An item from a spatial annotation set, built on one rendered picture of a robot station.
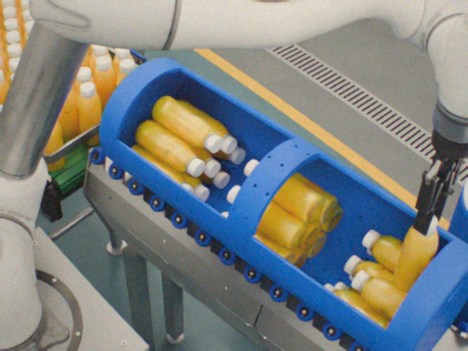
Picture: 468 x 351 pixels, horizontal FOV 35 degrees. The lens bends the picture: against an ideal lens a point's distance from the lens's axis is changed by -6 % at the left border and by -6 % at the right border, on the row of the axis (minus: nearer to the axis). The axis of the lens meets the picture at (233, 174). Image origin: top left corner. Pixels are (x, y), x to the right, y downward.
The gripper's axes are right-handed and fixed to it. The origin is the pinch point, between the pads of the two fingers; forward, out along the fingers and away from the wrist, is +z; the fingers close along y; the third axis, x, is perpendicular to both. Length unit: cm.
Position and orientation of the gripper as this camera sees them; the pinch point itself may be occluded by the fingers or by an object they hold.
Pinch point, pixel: (430, 211)
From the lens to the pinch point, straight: 138.3
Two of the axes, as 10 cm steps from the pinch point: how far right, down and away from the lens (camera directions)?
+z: -0.4, 7.0, 7.1
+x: -7.3, -5.0, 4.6
